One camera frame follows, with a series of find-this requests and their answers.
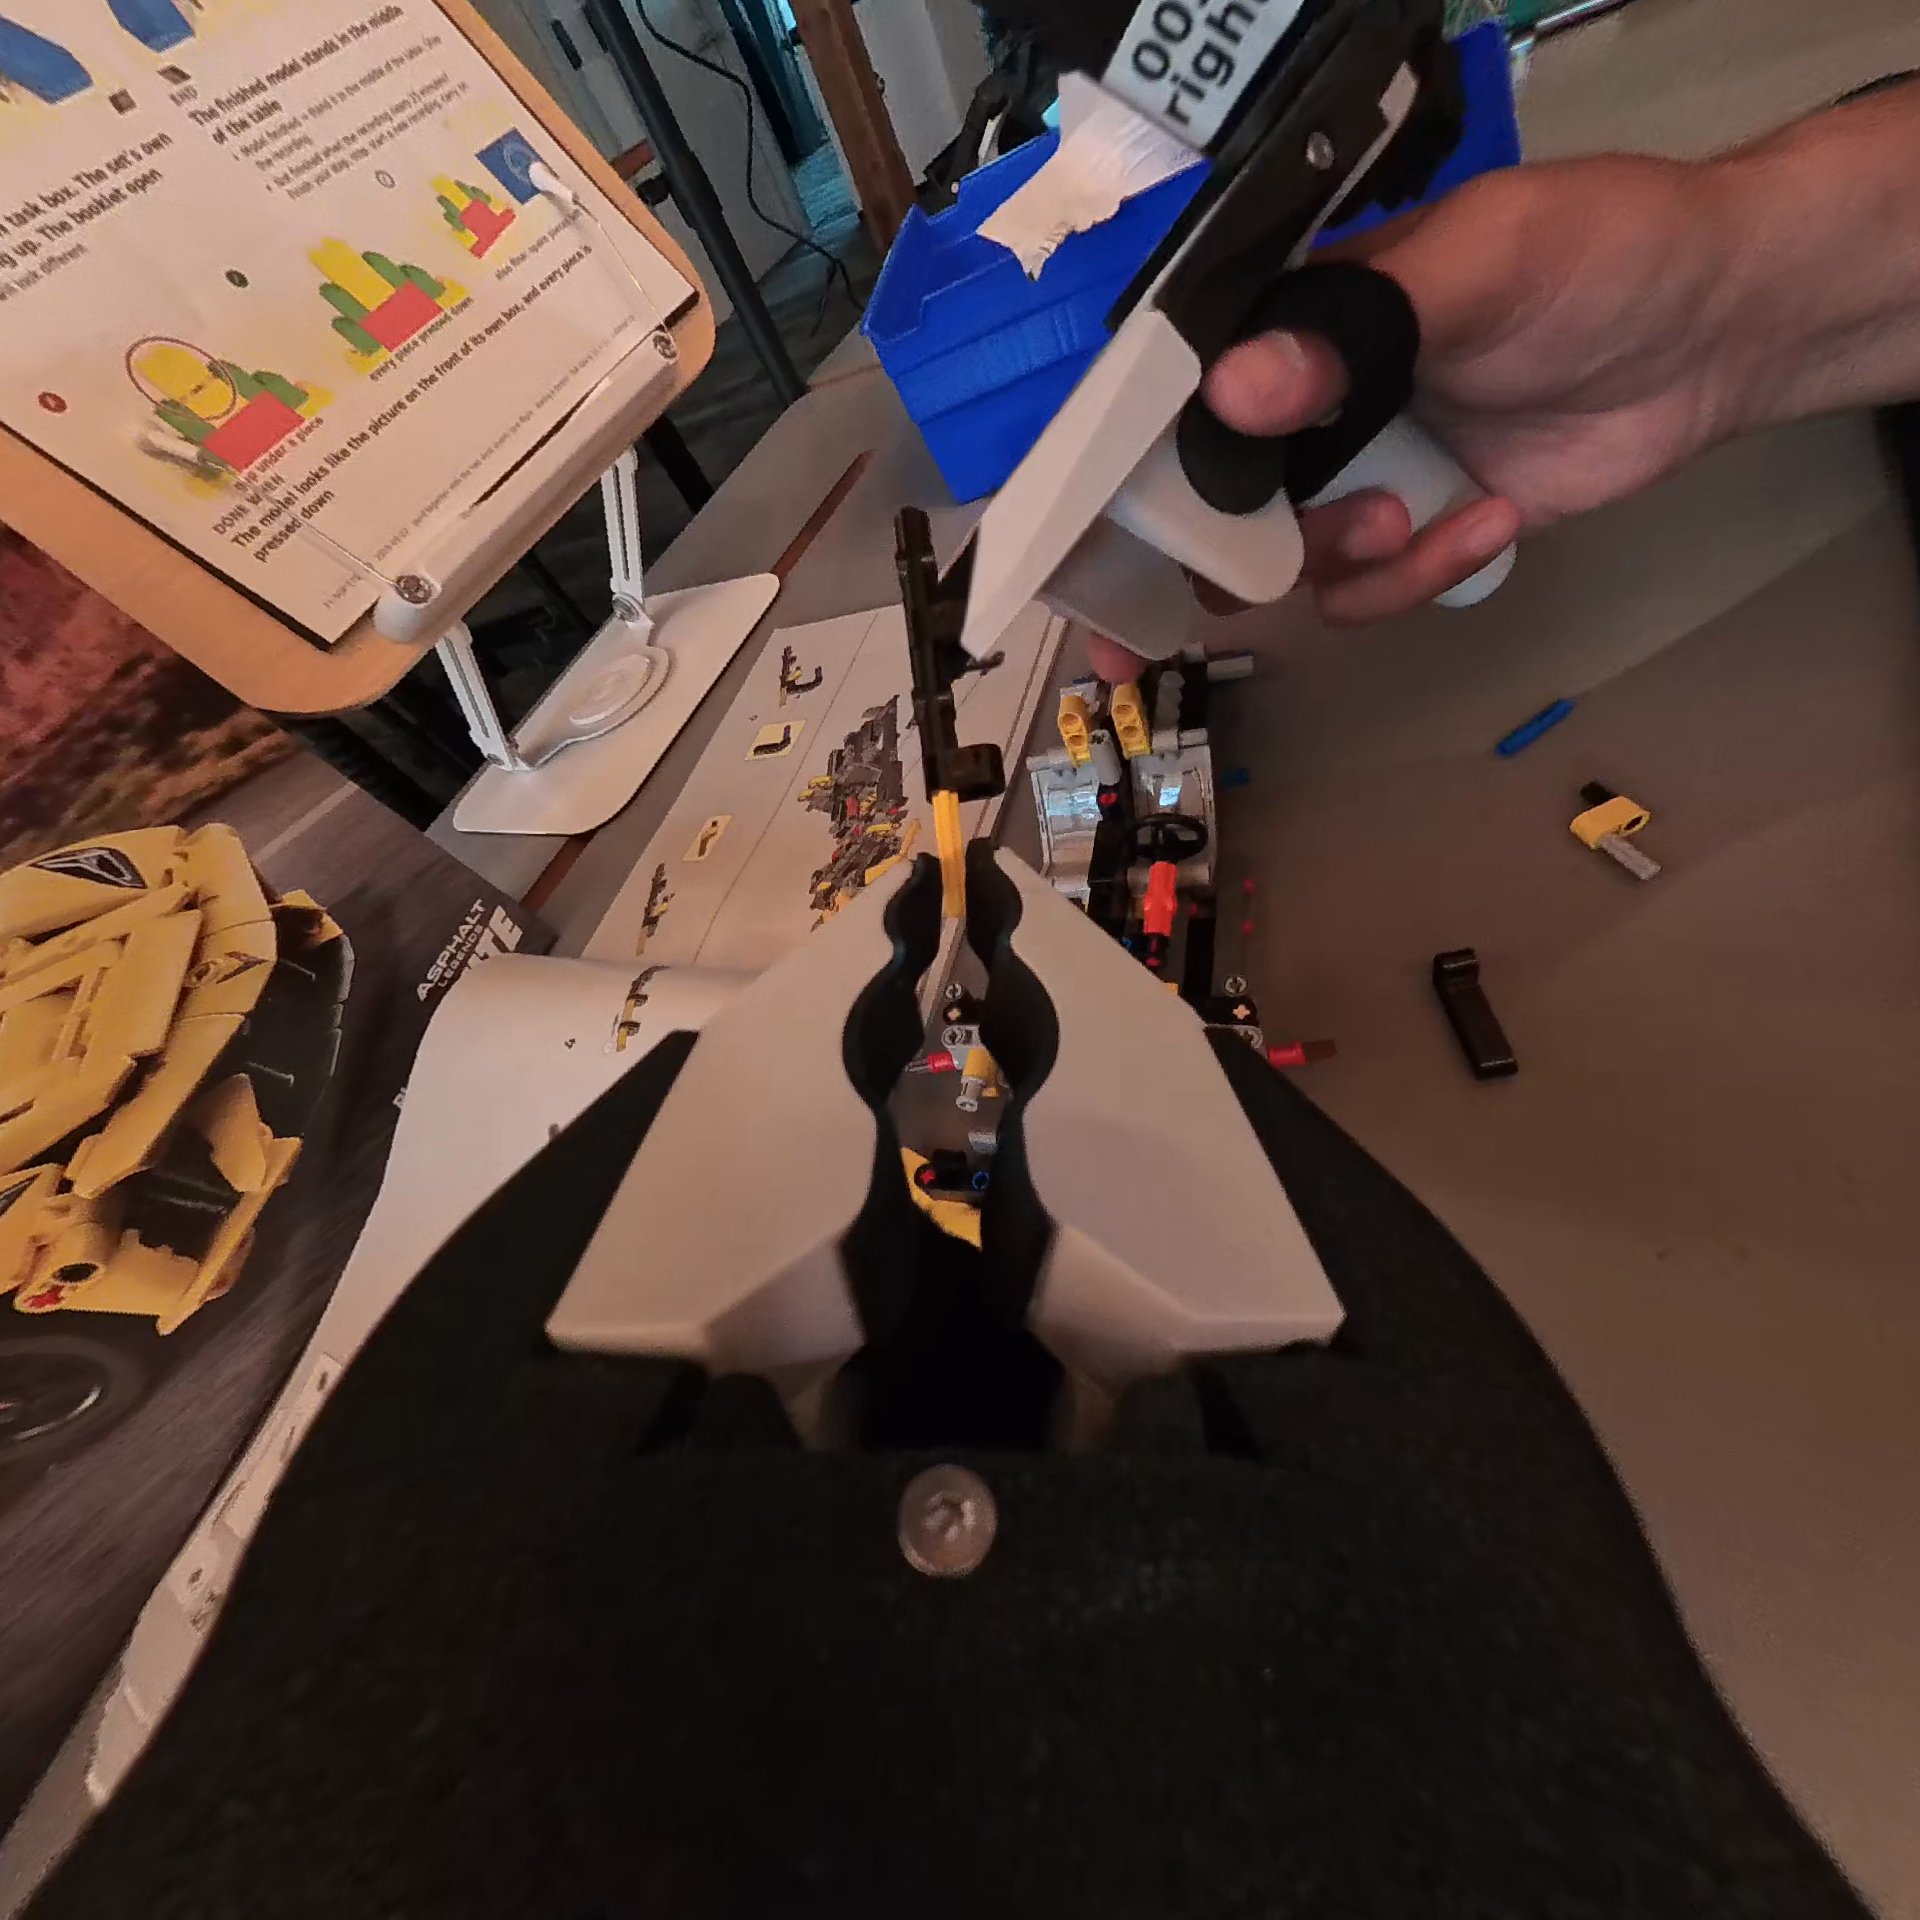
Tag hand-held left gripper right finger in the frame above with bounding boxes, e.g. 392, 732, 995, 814
969, 839, 1350, 1449

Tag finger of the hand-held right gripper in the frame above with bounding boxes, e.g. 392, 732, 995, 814
957, 287, 1205, 653
1036, 520, 1205, 664

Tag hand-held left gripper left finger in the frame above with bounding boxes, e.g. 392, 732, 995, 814
536, 862, 947, 1449

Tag black lego beam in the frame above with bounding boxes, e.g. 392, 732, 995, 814
894, 505, 1005, 797

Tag lego car chassis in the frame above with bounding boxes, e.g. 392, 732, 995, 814
896, 645, 1340, 1249

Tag lego instruction booklet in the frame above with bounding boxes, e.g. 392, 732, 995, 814
397, 608, 1070, 1306

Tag black angled lego piece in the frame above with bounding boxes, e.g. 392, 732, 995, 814
1429, 948, 1519, 1080

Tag yellow lego connector grey axle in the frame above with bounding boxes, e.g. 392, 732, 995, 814
1567, 776, 1663, 884

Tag Corvette set box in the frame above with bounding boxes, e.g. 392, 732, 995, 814
0, 525, 559, 1862

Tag person's right hand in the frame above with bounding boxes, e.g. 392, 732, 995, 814
1205, 150, 1748, 625

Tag blue plastic bin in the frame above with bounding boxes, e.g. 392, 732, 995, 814
861, 23, 1524, 508

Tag empty white paper bags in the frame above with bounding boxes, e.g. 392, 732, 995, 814
977, 70, 1214, 280

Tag brown wooden strip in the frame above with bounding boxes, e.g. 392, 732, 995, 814
756, 449, 876, 605

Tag black metal pole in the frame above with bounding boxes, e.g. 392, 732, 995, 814
585, 0, 813, 406

